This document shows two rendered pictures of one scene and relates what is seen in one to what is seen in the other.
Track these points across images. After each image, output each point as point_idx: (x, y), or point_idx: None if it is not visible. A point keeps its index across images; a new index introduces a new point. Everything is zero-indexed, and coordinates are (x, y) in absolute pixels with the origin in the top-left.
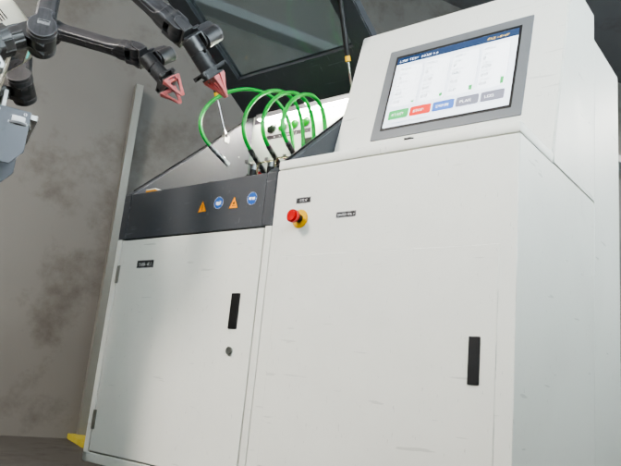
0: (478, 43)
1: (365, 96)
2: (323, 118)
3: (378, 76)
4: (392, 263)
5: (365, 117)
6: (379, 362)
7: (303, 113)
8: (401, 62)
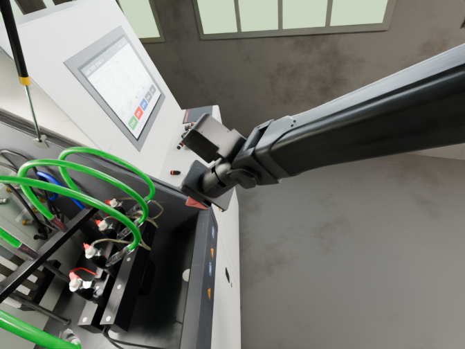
0: (117, 50)
1: (95, 120)
2: (65, 168)
3: (81, 94)
4: None
5: (117, 138)
6: (232, 207)
7: None
8: (87, 74)
